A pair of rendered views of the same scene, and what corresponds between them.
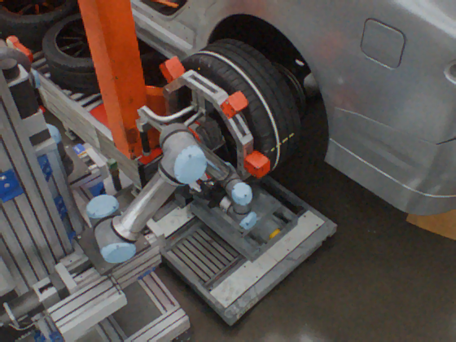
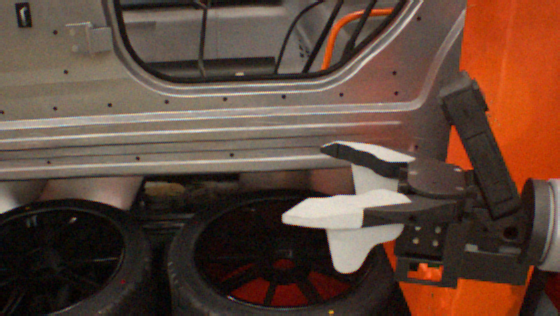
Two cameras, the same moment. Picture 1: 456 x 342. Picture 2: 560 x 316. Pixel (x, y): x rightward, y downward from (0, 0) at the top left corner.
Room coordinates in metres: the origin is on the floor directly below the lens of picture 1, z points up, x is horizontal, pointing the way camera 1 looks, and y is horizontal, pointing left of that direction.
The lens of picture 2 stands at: (2.02, 1.38, 1.46)
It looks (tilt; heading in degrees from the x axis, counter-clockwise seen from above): 29 degrees down; 305
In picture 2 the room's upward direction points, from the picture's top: straight up
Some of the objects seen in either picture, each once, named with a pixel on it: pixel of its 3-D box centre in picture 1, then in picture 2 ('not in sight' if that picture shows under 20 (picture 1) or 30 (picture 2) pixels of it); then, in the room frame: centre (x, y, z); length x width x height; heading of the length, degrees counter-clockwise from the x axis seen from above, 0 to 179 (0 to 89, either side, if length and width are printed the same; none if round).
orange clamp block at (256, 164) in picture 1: (256, 164); not in sight; (1.68, -0.15, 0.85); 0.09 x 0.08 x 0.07; 41
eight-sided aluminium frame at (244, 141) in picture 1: (207, 129); not in sight; (1.91, 0.06, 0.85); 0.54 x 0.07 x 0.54; 41
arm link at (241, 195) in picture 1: (239, 195); not in sight; (1.42, -0.07, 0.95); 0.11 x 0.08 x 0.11; 22
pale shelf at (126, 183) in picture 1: (97, 171); not in sight; (2.08, 0.66, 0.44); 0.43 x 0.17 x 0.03; 41
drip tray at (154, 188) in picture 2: not in sight; (187, 196); (3.68, -0.23, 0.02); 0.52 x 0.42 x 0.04; 35
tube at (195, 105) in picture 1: (168, 103); not in sight; (1.91, 0.21, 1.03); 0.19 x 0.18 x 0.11; 131
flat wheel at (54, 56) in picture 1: (95, 50); (49, 287); (3.25, 0.81, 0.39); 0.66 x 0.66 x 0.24
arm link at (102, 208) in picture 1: (104, 215); not in sight; (1.33, 0.44, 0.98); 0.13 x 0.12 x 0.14; 22
